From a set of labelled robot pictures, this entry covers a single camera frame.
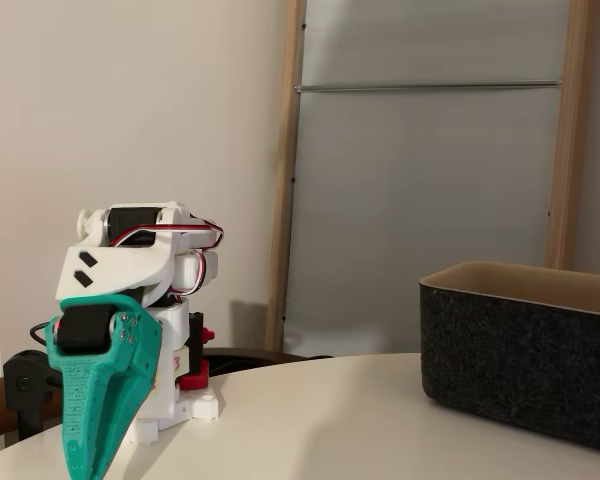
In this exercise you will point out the wooden frame with frosted panel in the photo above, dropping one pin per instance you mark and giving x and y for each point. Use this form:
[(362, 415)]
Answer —
[(405, 200)]

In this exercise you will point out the thin metal rod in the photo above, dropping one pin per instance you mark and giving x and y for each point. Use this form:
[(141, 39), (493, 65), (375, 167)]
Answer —
[(430, 88)]

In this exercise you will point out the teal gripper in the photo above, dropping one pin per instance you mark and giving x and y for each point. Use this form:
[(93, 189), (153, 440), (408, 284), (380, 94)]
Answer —
[(92, 357)]

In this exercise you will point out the black clamp with red pad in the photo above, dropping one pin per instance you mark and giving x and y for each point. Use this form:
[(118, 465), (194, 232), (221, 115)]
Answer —
[(22, 385), (196, 340)]

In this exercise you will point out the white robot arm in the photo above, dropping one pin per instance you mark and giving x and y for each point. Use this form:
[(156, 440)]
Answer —
[(125, 260)]

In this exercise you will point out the dark grey felt box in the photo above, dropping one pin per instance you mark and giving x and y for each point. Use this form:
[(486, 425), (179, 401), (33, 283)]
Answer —
[(505, 360)]

